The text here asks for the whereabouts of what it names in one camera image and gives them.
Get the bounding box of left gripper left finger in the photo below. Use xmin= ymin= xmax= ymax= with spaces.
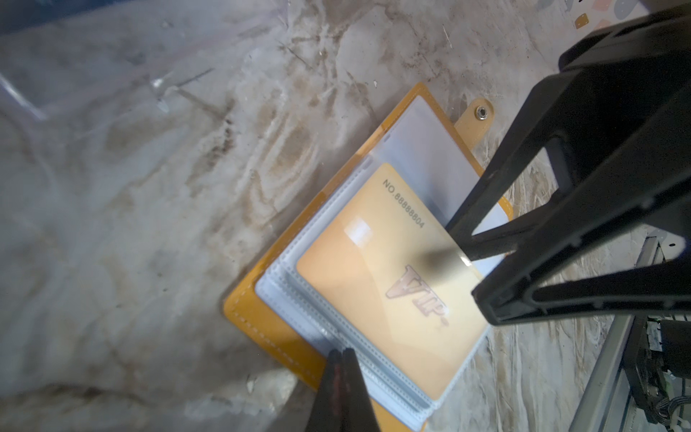
xmin=305 ymin=349 xmax=342 ymax=432

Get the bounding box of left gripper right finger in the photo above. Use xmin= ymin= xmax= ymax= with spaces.
xmin=341 ymin=348 xmax=381 ymax=432

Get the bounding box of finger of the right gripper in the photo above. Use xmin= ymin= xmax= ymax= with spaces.
xmin=446 ymin=5 xmax=690 ymax=326

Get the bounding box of yellow leather card holder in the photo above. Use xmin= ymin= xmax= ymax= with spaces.
xmin=223 ymin=84 xmax=501 ymax=431

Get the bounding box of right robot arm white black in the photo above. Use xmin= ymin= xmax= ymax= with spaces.
xmin=446 ymin=1 xmax=690 ymax=429

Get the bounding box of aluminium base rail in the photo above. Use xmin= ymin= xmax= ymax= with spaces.
xmin=569 ymin=231 xmax=687 ymax=432

